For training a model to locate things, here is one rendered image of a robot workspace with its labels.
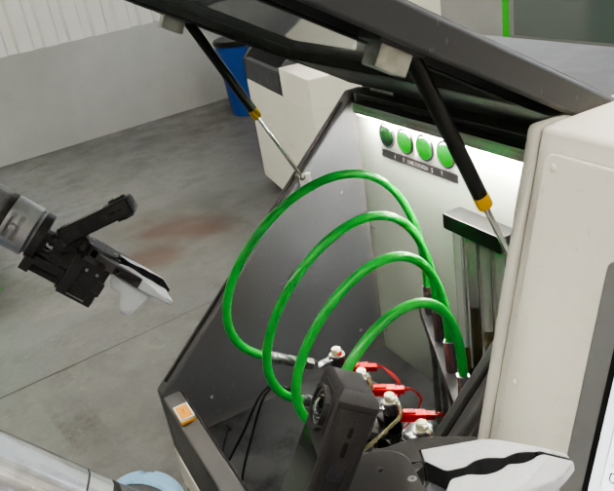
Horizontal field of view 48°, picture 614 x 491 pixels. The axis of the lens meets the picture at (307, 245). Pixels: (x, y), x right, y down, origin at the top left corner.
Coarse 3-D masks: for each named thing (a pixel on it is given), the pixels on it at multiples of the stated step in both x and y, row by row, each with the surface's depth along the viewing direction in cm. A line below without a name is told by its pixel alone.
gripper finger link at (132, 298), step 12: (120, 264) 98; (120, 288) 99; (132, 288) 99; (144, 288) 98; (156, 288) 99; (120, 300) 99; (132, 300) 99; (144, 300) 99; (168, 300) 100; (132, 312) 99
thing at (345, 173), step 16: (320, 176) 106; (336, 176) 107; (352, 176) 108; (368, 176) 110; (304, 192) 105; (400, 192) 114; (416, 224) 117; (256, 240) 103; (240, 256) 103; (240, 272) 104; (224, 304) 105; (224, 320) 106; (256, 352) 110
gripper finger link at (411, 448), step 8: (408, 440) 47; (416, 440) 47; (424, 440) 47; (432, 440) 47; (440, 440) 47; (448, 440) 46; (456, 440) 46; (464, 440) 46; (384, 448) 47; (392, 448) 47; (400, 448) 47; (408, 448) 46; (416, 448) 46; (424, 448) 46; (408, 456) 46; (416, 456) 45; (424, 464) 45; (424, 472) 45
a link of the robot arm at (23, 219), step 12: (24, 204) 95; (36, 204) 98; (12, 216) 94; (24, 216) 94; (36, 216) 95; (0, 228) 94; (12, 228) 93; (24, 228) 94; (36, 228) 95; (0, 240) 95; (12, 240) 94; (24, 240) 95
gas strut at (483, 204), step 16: (416, 64) 67; (416, 80) 69; (432, 80) 69; (432, 96) 70; (432, 112) 71; (448, 112) 72; (448, 128) 72; (448, 144) 74; (464, 144) 75; (464, 160) 75; (464, 176) 77; (480, 192) 78; (480, 208) 80; (496, 224) 82
